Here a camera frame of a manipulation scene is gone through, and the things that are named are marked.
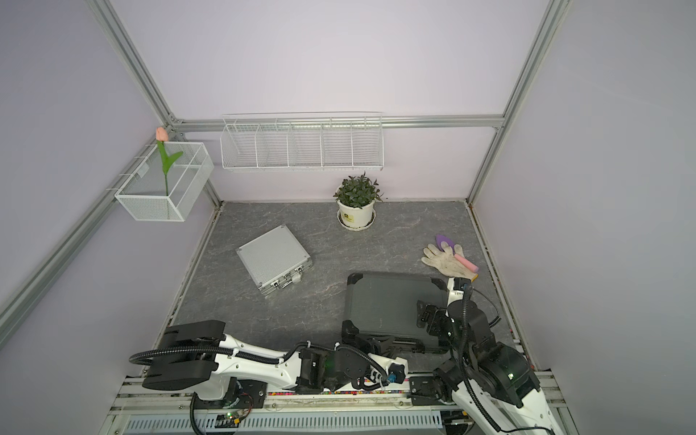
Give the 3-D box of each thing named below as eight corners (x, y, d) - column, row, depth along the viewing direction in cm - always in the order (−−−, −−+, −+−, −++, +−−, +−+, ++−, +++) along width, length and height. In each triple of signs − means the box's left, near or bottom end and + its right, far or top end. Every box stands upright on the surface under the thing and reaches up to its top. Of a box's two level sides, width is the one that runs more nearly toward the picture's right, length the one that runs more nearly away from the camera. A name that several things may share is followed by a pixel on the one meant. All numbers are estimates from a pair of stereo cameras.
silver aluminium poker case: (266, 302, 93) (261, 294, 88) (240, 257, 105) (234, 248, 100) (316, 270, 101) (314, 262, 96) (286, 232, 112) (283, 223, 108)
